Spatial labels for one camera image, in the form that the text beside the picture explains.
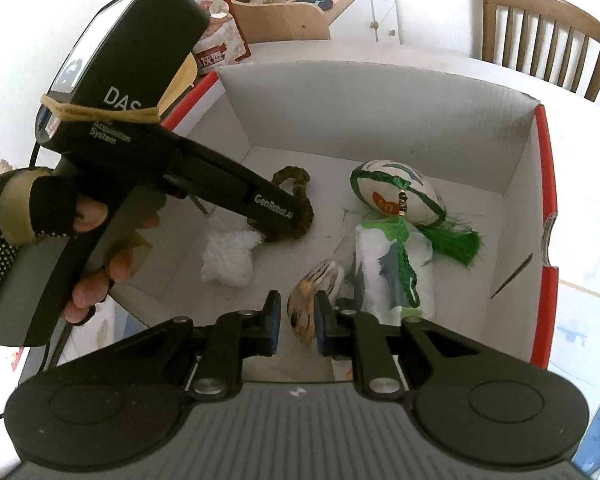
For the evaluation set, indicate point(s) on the person's left hand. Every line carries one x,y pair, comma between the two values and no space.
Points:
25,210

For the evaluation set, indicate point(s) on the painted egg with green tassel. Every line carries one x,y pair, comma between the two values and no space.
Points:
380,185

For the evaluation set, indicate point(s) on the white sideboard cabinet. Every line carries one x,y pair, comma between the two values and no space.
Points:
375,5

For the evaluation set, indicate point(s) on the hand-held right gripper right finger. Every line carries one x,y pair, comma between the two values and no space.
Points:
322,321

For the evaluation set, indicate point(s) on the red cardboard box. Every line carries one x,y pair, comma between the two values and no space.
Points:
380,125

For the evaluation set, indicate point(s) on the brown wooden dining chair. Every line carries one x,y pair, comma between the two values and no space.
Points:
545,2

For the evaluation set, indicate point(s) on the tiger plush toy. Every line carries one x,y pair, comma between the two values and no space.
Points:
305,310

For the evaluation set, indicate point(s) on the red and white snack bag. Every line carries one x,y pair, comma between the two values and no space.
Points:
220,40

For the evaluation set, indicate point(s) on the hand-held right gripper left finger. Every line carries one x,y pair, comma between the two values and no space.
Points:
275,325

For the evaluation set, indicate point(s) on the white cotton ball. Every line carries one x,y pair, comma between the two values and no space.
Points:
227,260

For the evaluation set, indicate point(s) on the white plastic roll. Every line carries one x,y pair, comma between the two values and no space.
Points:
375,270

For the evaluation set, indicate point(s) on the green and yellow tissue box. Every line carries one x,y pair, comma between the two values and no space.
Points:
185,75

